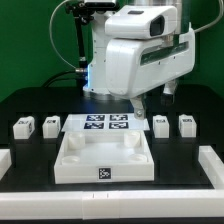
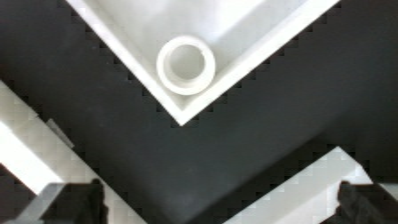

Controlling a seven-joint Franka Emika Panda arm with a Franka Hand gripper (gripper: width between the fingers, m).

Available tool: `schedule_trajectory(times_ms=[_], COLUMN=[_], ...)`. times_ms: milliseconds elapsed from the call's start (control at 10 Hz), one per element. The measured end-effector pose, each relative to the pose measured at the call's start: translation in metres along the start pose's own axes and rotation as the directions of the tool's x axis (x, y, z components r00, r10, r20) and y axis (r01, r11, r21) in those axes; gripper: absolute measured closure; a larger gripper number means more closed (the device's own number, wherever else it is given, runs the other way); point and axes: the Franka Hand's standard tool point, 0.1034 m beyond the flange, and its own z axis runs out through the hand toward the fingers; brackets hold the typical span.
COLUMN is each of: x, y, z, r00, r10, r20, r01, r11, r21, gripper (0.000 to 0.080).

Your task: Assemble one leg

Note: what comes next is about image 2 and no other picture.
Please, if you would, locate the white front fence bar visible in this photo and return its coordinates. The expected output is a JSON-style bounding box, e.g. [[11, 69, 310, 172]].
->
[[0, 81, 146, 224]]

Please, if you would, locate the white right fence bar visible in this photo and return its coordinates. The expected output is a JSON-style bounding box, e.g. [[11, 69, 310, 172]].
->
[[223, 147, 398, 224]]

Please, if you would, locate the white fence bar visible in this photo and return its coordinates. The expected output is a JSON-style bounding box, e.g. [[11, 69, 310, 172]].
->
[[0, 81, 146, 224], [223, 147, 398, 224]]

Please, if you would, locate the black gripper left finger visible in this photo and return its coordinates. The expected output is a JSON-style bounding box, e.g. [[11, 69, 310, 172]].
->
[[16, 179, 111, 224]]

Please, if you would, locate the white square tabletop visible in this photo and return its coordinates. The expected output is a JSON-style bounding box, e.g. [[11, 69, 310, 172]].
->
[[66, 0, 340, 124]]

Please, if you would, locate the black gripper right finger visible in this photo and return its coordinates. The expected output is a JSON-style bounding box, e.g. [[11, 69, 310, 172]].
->
[[320, 181, 398, 224]]

